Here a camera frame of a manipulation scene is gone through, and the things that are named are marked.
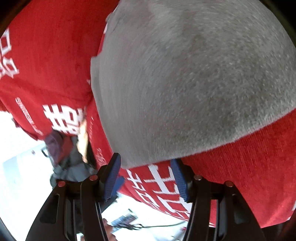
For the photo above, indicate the pile of clothes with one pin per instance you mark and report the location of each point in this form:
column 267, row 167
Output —
column 64, row 148

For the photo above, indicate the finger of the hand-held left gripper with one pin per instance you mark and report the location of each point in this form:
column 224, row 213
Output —
column 119, row 182

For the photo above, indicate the red printed sofa cover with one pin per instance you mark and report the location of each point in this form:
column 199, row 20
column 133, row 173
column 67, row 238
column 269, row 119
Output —
column 46, row 58

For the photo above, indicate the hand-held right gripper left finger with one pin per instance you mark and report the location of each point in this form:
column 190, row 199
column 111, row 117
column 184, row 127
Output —
column 111, row 176

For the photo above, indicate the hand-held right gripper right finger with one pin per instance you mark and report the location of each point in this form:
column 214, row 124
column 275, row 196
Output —
column 181, row 183

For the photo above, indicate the grey sweater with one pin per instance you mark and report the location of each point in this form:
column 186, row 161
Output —
column 185, row 81

